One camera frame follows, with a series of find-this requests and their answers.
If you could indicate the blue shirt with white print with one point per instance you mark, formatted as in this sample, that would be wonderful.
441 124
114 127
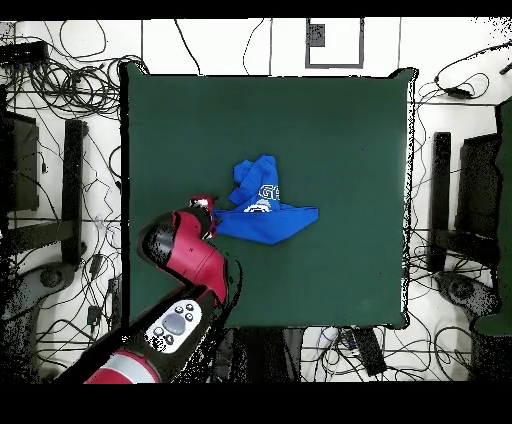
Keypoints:
264 226

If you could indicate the dark flat box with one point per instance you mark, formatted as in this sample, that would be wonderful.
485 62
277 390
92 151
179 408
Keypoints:
24 160
478 188

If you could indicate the black stand bar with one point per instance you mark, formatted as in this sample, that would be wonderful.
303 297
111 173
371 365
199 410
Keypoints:
440 200
72 192

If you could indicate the dark green table cloth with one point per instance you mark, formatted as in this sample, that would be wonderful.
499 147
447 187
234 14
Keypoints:
320 120

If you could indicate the black office chair base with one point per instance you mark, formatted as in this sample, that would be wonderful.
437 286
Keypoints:
464 290
52 278

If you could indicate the black power strip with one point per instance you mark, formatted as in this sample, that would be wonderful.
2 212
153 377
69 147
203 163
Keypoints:
370 352

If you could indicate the black device with ports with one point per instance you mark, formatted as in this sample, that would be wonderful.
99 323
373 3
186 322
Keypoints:
24 52

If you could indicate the black power adaptor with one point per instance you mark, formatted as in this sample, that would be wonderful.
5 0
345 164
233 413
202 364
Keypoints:
458 92

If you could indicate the green cloth sheet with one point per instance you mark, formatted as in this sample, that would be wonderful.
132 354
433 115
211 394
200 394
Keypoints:
504 200

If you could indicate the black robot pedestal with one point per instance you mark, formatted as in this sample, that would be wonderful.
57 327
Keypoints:
260 352

